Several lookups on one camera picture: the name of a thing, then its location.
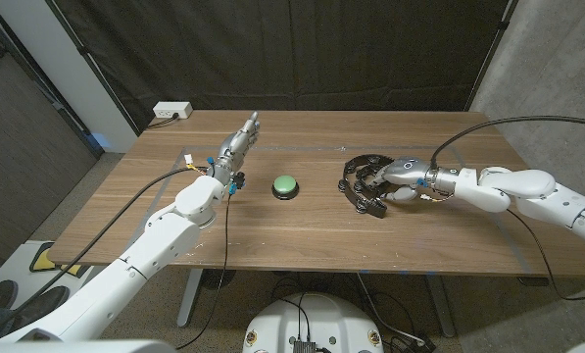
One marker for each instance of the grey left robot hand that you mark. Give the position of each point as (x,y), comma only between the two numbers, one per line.
(235,149)

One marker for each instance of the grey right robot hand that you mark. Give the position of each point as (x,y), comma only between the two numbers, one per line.
(407,171)

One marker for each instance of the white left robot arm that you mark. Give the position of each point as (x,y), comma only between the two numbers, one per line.
(164,240)

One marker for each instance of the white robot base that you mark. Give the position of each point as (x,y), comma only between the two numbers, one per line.
(316,318)

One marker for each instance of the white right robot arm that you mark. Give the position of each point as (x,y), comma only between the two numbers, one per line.
(517,184)

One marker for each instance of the green push button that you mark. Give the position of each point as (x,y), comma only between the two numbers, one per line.
(285,185)

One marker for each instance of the white power strip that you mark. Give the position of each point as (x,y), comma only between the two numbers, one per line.
(172,109)

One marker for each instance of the black backdrop curtain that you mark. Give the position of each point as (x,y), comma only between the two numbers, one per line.
(292,49)

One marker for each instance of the black round stand base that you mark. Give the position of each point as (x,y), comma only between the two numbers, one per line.
(218,278)

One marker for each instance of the grey table leg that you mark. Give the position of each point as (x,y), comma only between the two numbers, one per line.
(189,299)
(441,306)

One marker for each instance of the black backdrop stand pole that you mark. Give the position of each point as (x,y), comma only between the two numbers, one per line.
(96,68)
(490,54)

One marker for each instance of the white floor mat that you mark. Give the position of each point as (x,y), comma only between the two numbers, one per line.
(15,267)

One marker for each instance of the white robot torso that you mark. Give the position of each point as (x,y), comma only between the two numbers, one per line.
(76,347)

